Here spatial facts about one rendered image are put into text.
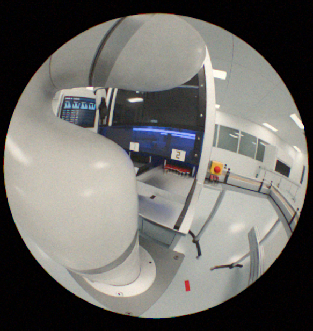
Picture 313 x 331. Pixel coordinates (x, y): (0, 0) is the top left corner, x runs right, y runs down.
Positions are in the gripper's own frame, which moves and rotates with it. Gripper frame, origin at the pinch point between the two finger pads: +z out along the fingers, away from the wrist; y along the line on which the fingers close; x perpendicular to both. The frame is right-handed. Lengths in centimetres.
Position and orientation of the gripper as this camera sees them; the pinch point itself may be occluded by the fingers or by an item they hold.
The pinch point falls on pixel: (103, 116)
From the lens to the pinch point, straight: 57.0
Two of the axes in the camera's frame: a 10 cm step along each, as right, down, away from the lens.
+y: 6.1, 2.4, -7.6
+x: 7.8, -3.7, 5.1
